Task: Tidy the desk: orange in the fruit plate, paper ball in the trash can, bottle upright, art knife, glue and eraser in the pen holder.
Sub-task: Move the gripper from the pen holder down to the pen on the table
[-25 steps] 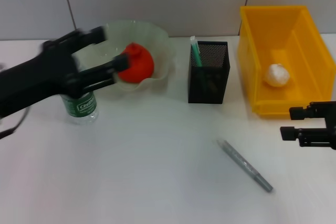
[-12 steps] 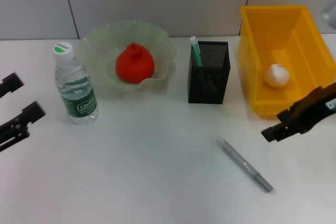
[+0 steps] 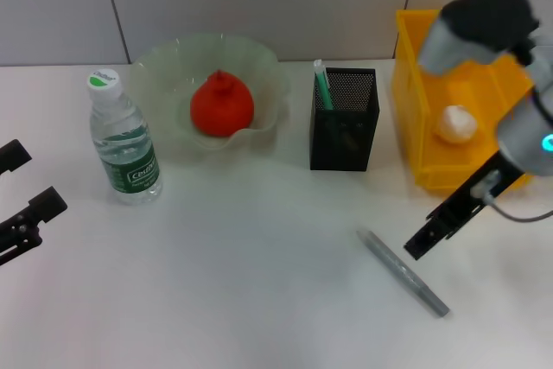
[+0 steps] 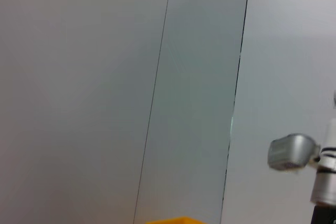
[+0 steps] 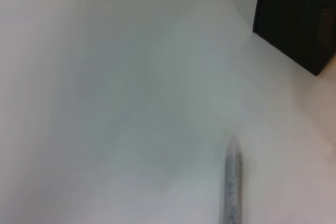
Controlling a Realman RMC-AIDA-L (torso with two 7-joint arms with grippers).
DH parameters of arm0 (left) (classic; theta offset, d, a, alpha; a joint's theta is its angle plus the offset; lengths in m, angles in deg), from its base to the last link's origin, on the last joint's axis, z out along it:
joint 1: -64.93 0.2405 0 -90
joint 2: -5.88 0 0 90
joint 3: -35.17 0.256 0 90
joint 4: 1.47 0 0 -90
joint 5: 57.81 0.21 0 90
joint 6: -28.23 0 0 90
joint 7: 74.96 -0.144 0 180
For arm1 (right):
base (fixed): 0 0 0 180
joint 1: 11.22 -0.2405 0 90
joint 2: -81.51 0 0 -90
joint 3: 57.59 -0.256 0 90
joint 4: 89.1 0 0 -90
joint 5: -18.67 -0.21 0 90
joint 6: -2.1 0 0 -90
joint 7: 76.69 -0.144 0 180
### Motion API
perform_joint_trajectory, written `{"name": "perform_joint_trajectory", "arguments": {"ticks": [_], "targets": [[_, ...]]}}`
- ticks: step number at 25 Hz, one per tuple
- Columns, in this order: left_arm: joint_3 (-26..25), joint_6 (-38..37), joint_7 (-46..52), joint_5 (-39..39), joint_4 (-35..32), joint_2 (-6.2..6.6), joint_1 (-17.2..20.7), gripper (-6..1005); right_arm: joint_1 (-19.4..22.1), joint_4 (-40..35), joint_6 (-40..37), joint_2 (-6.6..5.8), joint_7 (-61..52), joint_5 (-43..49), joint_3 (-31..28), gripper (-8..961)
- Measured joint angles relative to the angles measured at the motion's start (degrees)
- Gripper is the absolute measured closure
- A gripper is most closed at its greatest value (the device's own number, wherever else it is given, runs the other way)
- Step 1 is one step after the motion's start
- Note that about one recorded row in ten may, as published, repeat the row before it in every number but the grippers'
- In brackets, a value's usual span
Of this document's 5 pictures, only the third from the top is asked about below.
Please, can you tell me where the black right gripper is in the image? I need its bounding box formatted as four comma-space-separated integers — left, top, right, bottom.
404, 150, 527, 262

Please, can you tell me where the grey marker pen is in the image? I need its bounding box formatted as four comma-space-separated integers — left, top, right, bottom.
356, 229, 451, 318

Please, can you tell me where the clear green-label water bottle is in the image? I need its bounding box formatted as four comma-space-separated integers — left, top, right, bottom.
86, 68, 164, 206

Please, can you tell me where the white paper ball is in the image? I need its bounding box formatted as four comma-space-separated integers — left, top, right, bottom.
433, 104, 479, 144

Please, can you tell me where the red tomato-shaped plush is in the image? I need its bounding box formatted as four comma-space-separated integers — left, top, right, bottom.
189, 69, 255, 139

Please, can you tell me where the black mesh pen holder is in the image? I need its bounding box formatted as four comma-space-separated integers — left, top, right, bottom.
308, 67, 380, 172

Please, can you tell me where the pale green glass fruit bowl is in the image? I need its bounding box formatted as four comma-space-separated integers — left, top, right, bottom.
129, 31, 290, 154

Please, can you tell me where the yellow plastic bin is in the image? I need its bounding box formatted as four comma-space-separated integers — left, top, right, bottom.
391, 9, 539, 193

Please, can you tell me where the grey right gripper cable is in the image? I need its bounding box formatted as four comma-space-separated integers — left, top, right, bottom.
471, 169, 553, 224

